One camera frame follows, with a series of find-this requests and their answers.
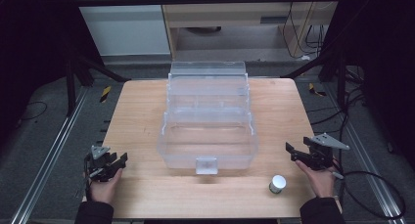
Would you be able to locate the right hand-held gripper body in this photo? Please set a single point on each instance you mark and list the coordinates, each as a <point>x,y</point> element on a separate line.
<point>321,154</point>

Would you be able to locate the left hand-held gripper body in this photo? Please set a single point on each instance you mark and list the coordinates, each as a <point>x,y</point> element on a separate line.
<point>99,165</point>

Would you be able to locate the small white-lidded jar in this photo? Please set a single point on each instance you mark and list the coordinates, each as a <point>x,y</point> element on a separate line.
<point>277,184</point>

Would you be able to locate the clear plastic storage box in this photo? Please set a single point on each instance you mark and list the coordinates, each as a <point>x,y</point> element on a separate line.
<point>207,119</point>

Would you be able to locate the person's left hand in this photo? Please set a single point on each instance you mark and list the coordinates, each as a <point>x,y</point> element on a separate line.
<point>104,188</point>

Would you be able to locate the person's right hand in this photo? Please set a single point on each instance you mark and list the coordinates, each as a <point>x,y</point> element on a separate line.
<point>319,181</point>

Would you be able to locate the wooden desk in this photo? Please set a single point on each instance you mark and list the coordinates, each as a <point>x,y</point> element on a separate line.
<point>140,119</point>

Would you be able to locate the yellow black striped tape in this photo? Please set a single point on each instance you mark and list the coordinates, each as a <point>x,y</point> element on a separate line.
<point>105,94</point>
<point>315,90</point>

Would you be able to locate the black metal stand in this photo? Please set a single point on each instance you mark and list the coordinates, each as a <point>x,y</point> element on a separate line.
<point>329,67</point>
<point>81,70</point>

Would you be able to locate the white cabinet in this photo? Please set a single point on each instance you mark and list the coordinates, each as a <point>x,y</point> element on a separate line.
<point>125,25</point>

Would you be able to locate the aluminium rail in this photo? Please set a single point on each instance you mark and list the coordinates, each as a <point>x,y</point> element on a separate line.
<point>368,158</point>
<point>49,155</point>

